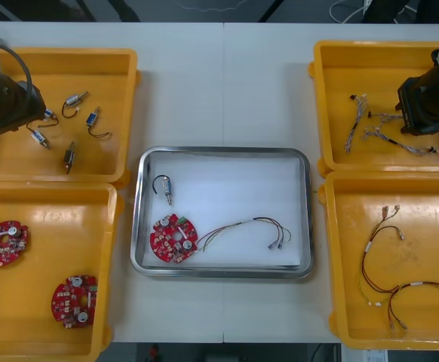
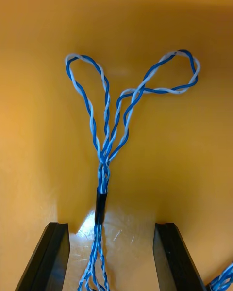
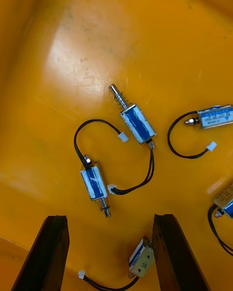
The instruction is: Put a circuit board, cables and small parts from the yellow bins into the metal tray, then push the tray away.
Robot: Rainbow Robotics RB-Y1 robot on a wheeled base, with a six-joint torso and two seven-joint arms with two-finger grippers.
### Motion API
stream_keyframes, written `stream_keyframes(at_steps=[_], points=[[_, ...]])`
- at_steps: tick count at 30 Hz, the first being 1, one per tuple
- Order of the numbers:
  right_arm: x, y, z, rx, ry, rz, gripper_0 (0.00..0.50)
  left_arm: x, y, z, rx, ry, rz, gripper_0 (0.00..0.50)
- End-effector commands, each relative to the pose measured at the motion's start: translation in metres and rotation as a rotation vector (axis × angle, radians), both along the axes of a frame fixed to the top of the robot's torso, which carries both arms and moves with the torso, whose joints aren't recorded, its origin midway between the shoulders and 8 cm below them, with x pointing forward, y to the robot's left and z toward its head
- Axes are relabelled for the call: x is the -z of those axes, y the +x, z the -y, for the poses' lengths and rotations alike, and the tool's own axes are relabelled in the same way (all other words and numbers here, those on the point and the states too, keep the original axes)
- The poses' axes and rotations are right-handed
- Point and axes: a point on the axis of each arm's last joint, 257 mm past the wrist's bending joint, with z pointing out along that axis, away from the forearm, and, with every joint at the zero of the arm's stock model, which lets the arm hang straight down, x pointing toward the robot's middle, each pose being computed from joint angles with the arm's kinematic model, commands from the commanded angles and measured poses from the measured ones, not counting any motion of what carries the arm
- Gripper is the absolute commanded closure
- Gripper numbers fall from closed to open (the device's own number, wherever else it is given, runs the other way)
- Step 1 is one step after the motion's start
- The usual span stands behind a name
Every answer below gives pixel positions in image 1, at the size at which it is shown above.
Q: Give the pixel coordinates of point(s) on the dark solenoid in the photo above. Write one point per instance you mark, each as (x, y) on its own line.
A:
(69, 155)

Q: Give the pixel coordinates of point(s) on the yellow-orange plastic bin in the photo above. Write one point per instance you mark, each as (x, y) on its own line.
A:
(102, 64)
(423, 256)
(336, 75)
(42, 301)

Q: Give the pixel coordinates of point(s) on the white sheet liner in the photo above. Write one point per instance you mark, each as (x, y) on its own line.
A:
(234, 188)

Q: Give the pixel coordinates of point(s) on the blue label solenoid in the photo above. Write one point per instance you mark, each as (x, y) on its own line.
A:
(49, 113)
(91, 118)
(37, 137)
(166, 186)

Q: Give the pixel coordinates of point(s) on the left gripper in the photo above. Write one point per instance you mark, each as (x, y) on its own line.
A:
(4, 122)

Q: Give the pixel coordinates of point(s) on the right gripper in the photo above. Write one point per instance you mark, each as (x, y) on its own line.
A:
(412, 109)

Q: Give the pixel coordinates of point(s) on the round red circuit board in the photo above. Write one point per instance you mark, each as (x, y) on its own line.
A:
(2, 245)
(172, 239)
(74, 301)

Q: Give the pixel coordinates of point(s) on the steel tray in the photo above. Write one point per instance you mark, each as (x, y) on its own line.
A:
(138, 211)

